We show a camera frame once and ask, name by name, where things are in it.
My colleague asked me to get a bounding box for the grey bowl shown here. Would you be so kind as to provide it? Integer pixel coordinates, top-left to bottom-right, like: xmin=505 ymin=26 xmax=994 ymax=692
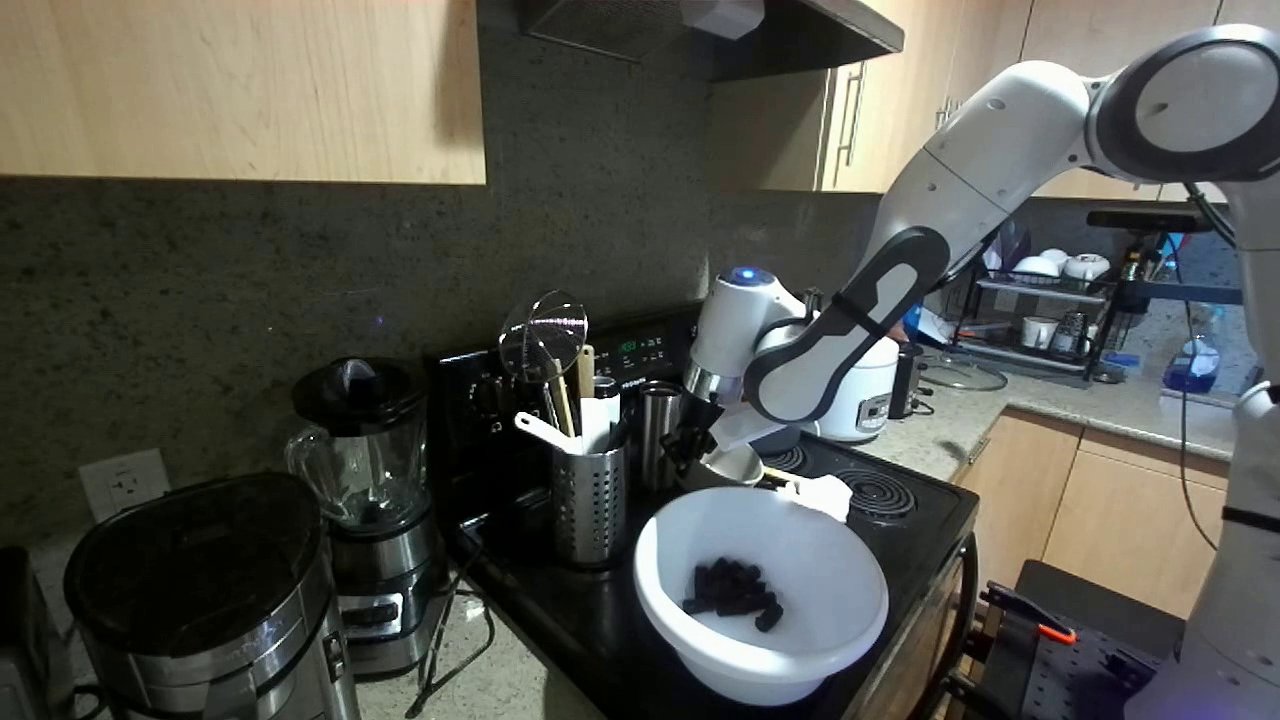
xmin=699 ymin=443 xmax=767 ymax=489

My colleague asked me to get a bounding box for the large white mixing bowl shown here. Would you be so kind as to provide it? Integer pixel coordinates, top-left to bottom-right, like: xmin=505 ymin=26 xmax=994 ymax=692
xmin=634 ymin=486 xmax=890 ymax=707

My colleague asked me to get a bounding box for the black electric stove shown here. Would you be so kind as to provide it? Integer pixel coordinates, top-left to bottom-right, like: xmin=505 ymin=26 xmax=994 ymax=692
xmin=428 ymin=303 xmax=982 ymax=720

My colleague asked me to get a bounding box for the steel tumbler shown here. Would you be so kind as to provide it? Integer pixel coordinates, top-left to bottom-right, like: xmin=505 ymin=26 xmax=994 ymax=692
xmin=639 ymin=381 xmax=687 ymax=492

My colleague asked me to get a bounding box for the white flat turner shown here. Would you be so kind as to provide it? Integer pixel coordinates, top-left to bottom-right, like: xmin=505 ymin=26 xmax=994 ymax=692
xmin=582 ymin=394 xmax=624 ymax=454

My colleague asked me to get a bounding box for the perforated steel utensil holder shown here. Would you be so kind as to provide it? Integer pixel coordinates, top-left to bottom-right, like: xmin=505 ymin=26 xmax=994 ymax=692
xmin=549 ymin=436 xmax=630 ymax=570

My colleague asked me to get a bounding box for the white spatula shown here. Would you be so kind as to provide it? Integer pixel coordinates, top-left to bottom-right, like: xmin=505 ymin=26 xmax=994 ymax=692
xmin=768 ymin=468 xmax=854 ymax=524

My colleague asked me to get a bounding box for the white plastic spoon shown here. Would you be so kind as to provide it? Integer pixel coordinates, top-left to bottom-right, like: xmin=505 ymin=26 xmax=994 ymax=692
xmin=514 ymin=411 xmax=572 ymax=455

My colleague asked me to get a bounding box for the white rice cooker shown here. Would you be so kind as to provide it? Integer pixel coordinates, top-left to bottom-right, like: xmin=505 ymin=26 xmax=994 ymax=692
xmin=798 ymin=335 xmax=902 ymax=445

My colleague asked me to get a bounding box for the heap of dark pieces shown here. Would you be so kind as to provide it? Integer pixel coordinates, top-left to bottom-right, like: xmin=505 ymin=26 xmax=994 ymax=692
xmin=682 ymin=557 xmax=785 ymax=634

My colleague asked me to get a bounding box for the round mesh skimmer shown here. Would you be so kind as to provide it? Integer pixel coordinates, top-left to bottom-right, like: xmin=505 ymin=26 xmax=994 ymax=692
xmin=498 ymin=290 xmax=590 ymax=437

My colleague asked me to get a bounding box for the glass pot lid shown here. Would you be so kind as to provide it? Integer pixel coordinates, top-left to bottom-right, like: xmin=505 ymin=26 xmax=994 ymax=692
xmin=918 ymin=354 xmax=1010 ymax=394

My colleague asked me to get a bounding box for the blender with glass jug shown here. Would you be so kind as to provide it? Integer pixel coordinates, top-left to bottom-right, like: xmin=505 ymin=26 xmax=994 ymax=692
xmin=284 ymin=356 xmax=443 ymax=678

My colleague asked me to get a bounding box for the orange and black clamp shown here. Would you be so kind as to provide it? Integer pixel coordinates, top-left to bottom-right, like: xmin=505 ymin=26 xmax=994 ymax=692
xmin=979 ymin=581 xmax=1080 ymax=647

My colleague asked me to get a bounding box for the row of white bowls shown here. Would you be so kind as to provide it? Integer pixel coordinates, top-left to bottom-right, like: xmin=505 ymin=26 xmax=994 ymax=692
xmin=1012 ymin=248 xmax=1112 ymax=283

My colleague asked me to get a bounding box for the range hood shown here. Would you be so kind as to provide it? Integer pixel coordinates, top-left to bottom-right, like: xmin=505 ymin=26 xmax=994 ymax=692
xmin=514 ymin=0 xmax=907 ymax=83

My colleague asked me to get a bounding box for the black dish rack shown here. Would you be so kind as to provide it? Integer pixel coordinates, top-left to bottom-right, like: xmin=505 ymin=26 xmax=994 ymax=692
xmin=944 ymin=232 xmax=1136 ymax=387

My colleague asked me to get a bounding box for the wooden base cabinet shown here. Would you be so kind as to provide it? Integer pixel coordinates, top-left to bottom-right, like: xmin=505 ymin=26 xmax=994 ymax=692
xmin=953 ymin=405 xmax=1233 ymax=621

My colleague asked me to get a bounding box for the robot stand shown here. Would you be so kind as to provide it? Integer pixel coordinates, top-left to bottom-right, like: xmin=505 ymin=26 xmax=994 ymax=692
xmin=958 ymin=560 xmax=1188 ymax=720

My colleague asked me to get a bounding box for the blue spray bottle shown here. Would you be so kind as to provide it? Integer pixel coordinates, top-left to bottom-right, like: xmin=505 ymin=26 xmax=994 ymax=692
xmin=1161 ymin=304 xmax=1222 ymax=394

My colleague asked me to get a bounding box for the steel toaster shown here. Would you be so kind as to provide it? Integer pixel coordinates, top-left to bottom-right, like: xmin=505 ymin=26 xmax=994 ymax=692
xmin=0 ymin=544 xmax=73 ymax=720

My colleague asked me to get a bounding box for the oven door handle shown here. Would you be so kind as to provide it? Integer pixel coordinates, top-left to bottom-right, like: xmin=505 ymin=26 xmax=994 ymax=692
xmin=925 ymin=534 xmax=982 ymax=720

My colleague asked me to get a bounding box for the black cable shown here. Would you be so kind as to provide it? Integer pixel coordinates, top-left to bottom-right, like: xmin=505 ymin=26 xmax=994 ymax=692
xmin=404 ymin=545 xmax=498 ymax=720

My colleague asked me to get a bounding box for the steel cabinet door handle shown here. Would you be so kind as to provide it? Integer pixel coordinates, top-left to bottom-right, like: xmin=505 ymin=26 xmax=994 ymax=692
xmin=834 ymin=61 xmax=867 ymax=163

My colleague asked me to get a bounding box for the wooden wall cabinet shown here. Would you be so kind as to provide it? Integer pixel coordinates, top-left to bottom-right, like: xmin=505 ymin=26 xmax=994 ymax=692
xmin=708 ymin=0 xmax=1280 ymax=203
xmin=0 ymin=0 xmax=489 ymax=187

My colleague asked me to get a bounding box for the camera on mount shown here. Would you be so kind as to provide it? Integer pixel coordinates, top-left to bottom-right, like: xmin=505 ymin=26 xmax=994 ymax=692
xmin=1086 ymin=207 xmax=1245 ymax=307

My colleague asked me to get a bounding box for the white wall socket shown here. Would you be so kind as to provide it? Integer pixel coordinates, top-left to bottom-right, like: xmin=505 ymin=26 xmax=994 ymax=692
xmin=77 ymin=447 xmax=172 ymax=524

